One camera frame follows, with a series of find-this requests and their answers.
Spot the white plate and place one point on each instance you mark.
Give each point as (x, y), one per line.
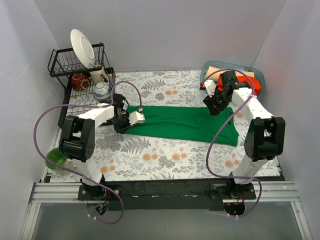
(82, 48)

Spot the beige rolled t shirt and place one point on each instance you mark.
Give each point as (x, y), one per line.
(215, 77)

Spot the white cup in rack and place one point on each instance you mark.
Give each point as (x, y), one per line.
(99, 76)

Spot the red floral bowl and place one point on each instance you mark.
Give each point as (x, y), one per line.
(80, 82)

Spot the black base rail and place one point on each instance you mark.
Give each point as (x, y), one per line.
(206, 193)

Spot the clear blue plastic bin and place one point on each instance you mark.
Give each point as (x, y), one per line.
(225, 65)

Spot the orange rolled t shirt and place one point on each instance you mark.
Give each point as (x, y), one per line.
(242, 78)

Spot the black wire dish rack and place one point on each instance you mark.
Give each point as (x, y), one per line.
(63, 64)

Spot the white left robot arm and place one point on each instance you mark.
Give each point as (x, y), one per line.
(78, 137)

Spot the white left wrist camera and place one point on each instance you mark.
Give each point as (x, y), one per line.
(136, 117)

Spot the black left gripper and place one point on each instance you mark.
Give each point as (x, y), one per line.
(120, 124)

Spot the white blue teapot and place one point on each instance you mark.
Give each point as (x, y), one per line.
(102, 90)

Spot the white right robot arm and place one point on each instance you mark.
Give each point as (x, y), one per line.
(266, 133)

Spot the green floral mug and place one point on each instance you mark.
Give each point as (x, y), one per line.
(56, 160)

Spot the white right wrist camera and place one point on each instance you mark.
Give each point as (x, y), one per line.
(209, 86)

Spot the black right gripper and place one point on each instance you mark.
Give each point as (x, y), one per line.
(213, 105)

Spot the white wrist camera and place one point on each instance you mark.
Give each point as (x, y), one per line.
(209, 86)
(136, 117)

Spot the green t shirt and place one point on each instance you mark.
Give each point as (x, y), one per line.
(180, 122)

